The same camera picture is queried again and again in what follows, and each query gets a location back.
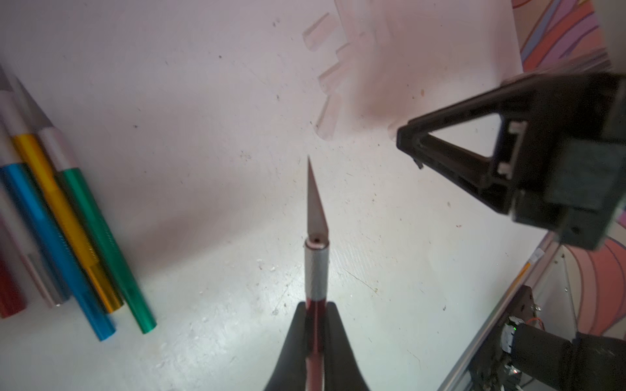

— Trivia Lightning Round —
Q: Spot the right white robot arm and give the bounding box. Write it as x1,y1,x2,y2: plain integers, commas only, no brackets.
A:
396,72,625,390

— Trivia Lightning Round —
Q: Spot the clear protective cap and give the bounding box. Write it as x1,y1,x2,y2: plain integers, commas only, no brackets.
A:
336,33,373,63
315,94,342,141
303,13,339,52
318,62,350,95

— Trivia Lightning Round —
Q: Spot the dark red carving knife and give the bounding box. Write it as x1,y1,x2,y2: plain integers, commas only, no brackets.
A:
304,162,329,390

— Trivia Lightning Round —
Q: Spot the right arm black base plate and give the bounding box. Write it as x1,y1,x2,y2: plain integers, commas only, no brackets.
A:
469,285,535,390

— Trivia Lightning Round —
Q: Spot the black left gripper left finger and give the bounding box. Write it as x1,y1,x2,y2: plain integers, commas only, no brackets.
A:
265,301,308,391

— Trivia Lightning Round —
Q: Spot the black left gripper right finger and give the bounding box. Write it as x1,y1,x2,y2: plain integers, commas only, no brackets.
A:
324,301,369,391

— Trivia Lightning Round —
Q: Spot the green carving knife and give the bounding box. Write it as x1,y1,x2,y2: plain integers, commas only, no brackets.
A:
14,91,157,334

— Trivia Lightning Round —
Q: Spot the silver carving knife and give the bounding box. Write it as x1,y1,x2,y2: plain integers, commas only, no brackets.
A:
1,186,68,308

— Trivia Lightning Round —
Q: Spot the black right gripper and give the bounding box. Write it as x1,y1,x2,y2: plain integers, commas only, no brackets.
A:
396,73,625,250

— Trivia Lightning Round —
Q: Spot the blue carving knife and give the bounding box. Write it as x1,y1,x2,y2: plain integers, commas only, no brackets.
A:
1,126,116,341

